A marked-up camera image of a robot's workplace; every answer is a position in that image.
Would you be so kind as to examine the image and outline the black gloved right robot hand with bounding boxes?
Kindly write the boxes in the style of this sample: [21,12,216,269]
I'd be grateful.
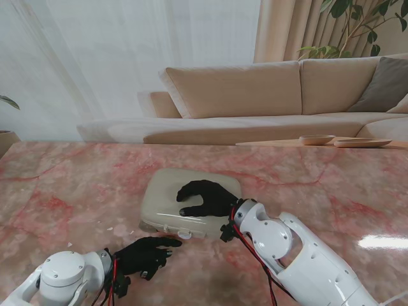
[175,180,242,218]

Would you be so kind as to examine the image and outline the beige curtain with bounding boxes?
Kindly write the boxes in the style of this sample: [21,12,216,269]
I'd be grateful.
[253,0,408,63]

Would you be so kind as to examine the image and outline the flat wooden tray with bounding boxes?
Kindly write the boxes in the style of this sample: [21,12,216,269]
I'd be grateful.
[333,137,393,148]

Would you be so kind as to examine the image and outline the beige suitcase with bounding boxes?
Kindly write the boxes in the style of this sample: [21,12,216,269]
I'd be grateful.
[138,168,242,240]

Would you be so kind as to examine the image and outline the red black arm cable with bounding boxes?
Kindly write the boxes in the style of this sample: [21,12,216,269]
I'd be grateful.
[92,254,120,306]
[229,205,297,306]

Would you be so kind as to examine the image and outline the beige sofa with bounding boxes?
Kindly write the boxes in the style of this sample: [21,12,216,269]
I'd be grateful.
[76,52,408,145]

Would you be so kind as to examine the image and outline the white cable tie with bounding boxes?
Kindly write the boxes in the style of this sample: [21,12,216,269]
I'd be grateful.
[381,293,408,305]

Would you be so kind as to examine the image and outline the light wooden coffee table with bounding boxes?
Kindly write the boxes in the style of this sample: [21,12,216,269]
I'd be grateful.
[235,138,408,150]

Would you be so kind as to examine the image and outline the red black right arm cable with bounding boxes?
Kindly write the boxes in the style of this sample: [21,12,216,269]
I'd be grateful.
[229,205,297,306]

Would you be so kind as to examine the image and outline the tall green leafy plant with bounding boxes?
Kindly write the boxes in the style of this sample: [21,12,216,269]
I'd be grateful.
[298,0,408,59]

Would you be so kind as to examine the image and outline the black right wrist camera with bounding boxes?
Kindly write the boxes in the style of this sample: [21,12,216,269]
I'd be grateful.
[219,222,237,243]

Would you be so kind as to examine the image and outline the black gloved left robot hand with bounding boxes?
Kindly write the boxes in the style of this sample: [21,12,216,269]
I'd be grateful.
[113,236,183,282]

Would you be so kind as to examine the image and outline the white sheer curtain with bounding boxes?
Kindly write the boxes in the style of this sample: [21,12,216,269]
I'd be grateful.
[0,0,262,143]

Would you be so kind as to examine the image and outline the red black left arm cable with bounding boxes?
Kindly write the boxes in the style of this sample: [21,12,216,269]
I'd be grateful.
[92,254,120,306]

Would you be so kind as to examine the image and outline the grey cushion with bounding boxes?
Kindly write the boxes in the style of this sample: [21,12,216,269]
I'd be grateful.
[347,56,408,112]

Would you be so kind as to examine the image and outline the beige plant pot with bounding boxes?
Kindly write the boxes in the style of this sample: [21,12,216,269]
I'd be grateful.
[0,129,20,159]

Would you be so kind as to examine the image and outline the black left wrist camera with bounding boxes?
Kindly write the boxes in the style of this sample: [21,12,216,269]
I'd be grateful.
[113,273,132,299]

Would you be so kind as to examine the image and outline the round wooden bowl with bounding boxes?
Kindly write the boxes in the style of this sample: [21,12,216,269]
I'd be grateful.
[299,134,336,146]

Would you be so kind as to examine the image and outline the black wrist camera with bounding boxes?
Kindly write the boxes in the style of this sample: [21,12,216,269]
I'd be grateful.
[113,273,132,299]
[219,222,237,243]

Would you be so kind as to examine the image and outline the single green plant leaf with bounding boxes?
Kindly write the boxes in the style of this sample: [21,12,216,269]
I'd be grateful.
[0,94,20,110]

